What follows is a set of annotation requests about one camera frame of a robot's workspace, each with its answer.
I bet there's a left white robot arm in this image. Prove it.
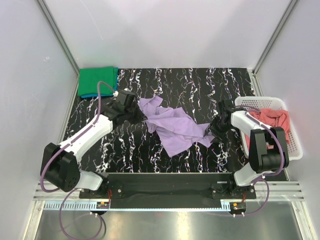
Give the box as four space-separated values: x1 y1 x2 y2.
40 89 146 193

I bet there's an aluminium frame rail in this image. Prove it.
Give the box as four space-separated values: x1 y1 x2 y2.
32 181 305 202

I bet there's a purple t shirt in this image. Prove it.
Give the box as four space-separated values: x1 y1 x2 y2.
138 96 214 158

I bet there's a white plastic laundry basket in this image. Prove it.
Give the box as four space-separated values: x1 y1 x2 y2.
234 96 303 161

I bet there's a white slotted cable duct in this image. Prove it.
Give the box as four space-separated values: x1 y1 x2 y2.
44 200 232 211

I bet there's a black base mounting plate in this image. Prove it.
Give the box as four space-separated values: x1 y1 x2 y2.
79 173 257 210

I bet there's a red t shirt in basket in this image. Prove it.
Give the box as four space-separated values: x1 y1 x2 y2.
249 108 291 144

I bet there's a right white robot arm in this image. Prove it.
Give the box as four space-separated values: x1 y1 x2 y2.
204 100 289 188

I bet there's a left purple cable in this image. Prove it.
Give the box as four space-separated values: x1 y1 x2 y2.
41 81 120 238

